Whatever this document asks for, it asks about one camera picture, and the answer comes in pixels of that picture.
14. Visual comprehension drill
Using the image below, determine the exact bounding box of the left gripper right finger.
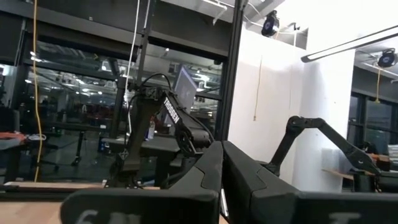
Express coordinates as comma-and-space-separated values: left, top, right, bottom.
222, 140, 398, 224

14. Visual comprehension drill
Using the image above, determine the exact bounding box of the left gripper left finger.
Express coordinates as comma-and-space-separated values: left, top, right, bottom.
60, 141, 224, 224

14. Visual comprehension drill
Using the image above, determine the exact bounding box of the tilted grey monitor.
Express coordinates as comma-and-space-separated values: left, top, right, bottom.
172, 65, 199, 114

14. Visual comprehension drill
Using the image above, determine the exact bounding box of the long linear ceiling light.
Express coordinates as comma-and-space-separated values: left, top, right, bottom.
300, 26, 398, 63

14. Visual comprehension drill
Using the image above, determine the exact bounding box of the black aluminium frame post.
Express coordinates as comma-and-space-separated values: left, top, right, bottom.
213, 0, 249, 141

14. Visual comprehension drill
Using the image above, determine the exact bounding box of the white hanging cable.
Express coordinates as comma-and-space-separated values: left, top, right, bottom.
123, 0, 141, 105

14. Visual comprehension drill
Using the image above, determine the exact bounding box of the yellow hanging cable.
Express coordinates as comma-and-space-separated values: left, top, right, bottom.
32, 0, 44, 183

